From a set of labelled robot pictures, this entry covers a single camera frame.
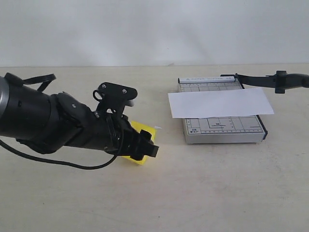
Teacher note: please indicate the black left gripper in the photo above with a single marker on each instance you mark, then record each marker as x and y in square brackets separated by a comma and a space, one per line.
[114, 134]

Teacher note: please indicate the yellow foam cube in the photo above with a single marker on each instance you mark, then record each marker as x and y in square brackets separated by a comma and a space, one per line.
[138, 127]

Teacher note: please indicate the white paper sheet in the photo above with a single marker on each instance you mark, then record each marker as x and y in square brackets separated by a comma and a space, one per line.
[224, 103]

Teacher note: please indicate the black cutter blade arm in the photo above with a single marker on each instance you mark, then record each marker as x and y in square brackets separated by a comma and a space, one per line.
[280, 81]

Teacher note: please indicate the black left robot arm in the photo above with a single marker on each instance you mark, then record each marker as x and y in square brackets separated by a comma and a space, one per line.
[45, 123]

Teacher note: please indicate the grey metal paper cutter base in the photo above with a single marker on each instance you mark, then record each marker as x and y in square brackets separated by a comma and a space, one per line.
[220, 130]

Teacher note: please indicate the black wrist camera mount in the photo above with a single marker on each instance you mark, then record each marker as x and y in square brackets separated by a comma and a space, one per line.
[114, 97]

